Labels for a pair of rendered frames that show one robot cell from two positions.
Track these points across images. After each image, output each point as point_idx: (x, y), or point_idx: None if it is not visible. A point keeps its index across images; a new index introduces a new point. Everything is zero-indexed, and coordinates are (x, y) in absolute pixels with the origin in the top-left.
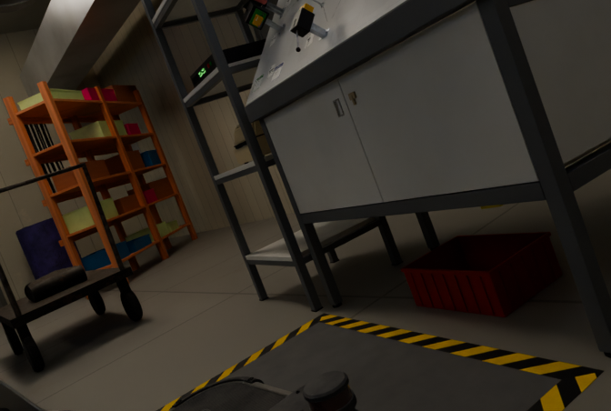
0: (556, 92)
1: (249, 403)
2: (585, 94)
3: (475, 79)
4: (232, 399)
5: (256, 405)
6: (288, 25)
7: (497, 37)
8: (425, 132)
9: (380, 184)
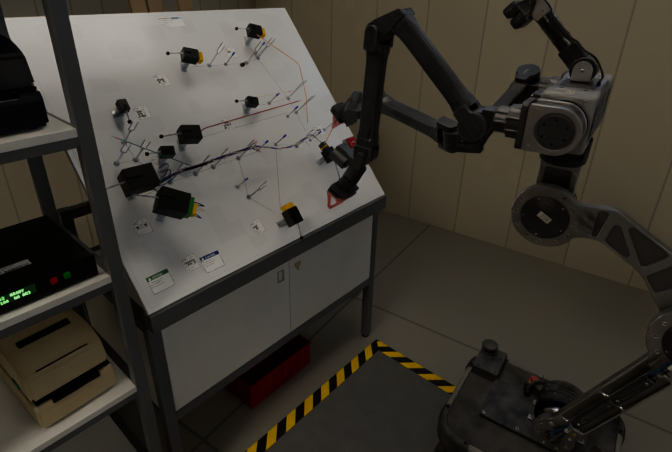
0: None
1: (467, 399)
2: None
3: (363, 241)
4: (464, 410)
5: (470, 395)
6: None
7: (375, 223)
8: (334, 272)
9: (293, 319)
